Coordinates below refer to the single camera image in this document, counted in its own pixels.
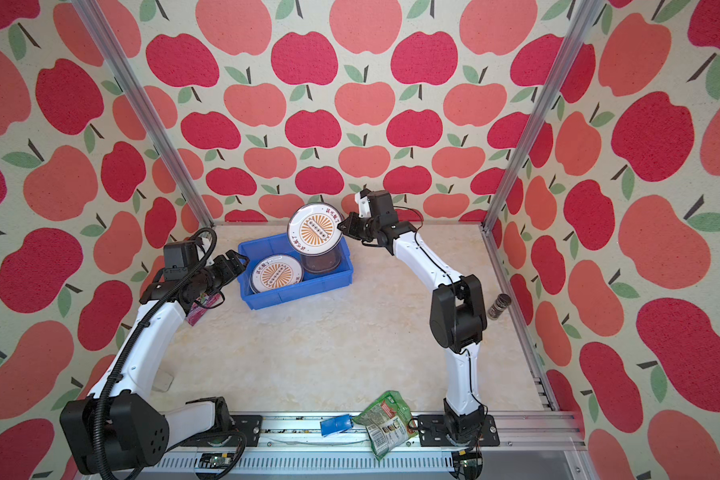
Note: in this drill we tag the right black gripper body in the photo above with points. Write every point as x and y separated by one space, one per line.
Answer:
361 227

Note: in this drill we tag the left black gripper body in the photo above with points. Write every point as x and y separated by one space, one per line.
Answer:
218 273

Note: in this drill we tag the blue plastic bin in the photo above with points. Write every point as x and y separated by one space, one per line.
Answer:
311 284

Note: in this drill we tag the orange sunburst plate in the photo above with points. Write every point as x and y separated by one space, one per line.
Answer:
313 229
275 272

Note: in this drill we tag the clear textured glass plate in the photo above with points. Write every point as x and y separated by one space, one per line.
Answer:
323 263

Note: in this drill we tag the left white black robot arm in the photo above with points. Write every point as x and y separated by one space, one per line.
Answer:
115 427

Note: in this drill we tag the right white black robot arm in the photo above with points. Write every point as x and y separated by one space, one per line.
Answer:
457 316

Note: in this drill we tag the purple cherry snack bag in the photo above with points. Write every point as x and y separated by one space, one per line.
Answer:
204 304

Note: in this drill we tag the clear bottle black cap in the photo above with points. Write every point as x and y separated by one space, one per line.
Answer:
162 381

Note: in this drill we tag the small dark spice jar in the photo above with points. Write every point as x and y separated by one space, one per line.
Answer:
499 305

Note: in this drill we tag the green snack packet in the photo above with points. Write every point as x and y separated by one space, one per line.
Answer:
388 423

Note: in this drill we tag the small blue packet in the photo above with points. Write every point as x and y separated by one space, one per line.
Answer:
336 425

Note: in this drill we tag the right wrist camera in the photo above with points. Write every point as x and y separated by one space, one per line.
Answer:
377 205

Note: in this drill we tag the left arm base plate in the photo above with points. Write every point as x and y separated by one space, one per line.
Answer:
246 429

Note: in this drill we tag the aluminium front rail base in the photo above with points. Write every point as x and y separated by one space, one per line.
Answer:
534 445

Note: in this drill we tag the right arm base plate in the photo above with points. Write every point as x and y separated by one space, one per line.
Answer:
438 429

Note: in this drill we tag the left aluminium frame post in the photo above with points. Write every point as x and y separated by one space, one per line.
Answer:
106 41

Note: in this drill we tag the aluminium frame post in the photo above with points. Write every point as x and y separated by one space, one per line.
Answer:
106 41
577 33

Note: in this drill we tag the right aluminium frame post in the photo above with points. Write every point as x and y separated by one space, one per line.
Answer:
577 33

